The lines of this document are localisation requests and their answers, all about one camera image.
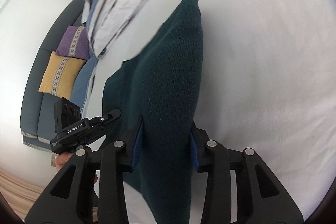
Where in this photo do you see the dark green knit sweater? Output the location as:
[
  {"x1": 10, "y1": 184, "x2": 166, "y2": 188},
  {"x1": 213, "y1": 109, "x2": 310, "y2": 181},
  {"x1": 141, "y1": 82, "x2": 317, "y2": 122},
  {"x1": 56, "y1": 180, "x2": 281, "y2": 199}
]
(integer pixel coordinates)
[{"x1": 102, "y1": 0, "x2": 203, "y2": 223}]

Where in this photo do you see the person's left hand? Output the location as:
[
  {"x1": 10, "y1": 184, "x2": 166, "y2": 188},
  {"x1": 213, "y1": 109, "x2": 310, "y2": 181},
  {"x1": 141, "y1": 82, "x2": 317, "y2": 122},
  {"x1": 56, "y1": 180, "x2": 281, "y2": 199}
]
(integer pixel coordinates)
[{"x1": 55, "y1": 147, "x2": 98, "y2": 184}]

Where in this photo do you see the blue pillow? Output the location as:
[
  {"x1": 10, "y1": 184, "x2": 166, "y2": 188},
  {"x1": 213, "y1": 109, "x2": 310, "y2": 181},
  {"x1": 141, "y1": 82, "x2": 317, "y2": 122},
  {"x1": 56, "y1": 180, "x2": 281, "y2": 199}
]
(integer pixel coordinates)
[{"x1": 70, "y1": 56, "x2": 98, "y2": 117}]

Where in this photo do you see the grey upholstered headboard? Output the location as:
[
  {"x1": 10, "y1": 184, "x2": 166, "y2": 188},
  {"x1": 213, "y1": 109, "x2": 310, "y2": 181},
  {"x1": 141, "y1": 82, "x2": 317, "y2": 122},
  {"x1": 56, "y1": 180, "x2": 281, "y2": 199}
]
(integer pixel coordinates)
[{"x1": 19, "y1": 0, "x2": 87, "y2": 154}]

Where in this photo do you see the yellow patterned cushion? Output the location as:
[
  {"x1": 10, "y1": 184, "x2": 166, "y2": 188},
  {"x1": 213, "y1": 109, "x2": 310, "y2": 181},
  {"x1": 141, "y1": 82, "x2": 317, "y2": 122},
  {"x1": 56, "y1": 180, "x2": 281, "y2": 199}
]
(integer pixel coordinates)
[{"x1": 38, "y1": 51, "x2": 86, "y2": 99}]

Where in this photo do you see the purple patterned cushion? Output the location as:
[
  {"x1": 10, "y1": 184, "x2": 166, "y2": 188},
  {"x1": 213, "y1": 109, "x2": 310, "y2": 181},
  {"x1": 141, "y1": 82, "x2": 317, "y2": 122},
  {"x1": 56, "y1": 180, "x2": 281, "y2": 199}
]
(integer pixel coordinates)
[{"x1": 55, "y1": 26, "x2": 89, "y2": 61}]

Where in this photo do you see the white bed sheet mattress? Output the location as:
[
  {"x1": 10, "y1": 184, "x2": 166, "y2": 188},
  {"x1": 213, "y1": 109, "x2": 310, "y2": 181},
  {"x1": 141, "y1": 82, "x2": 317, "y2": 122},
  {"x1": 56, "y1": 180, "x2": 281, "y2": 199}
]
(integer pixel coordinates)
[{"x1": 87, "y1": 0, "x2": 335, "y2": 218}]

